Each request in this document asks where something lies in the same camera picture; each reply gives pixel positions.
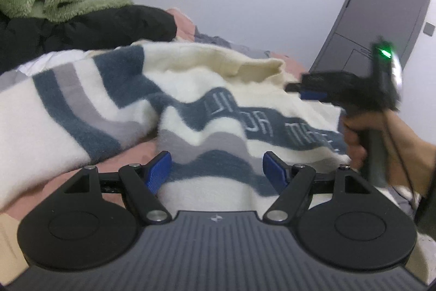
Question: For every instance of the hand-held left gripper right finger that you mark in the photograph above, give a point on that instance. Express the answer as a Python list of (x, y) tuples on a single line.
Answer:
[(276, 170)]

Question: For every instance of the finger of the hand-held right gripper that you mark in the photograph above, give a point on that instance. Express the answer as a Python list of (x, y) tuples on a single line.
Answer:
[(311, 95)]

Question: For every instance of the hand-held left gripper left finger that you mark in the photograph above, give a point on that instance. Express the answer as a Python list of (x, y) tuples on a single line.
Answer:
[(158, 171)]

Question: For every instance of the cream fleece sweater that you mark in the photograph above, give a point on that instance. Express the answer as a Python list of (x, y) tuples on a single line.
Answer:
[(211, 79)]

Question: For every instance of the person's right forearm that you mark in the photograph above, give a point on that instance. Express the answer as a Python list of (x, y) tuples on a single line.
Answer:
[(427, 212)]

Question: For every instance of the person's right hand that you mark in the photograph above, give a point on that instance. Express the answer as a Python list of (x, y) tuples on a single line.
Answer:
[(414, 154)]

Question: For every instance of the patchwork bed quilt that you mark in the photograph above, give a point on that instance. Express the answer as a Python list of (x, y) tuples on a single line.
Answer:
[(34, 202)]

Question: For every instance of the black jacket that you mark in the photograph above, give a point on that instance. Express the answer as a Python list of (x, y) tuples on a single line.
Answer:
[(102, 25)]

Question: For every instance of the dark square wall switch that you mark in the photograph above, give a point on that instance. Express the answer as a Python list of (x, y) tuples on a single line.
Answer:
[(430, 29)]

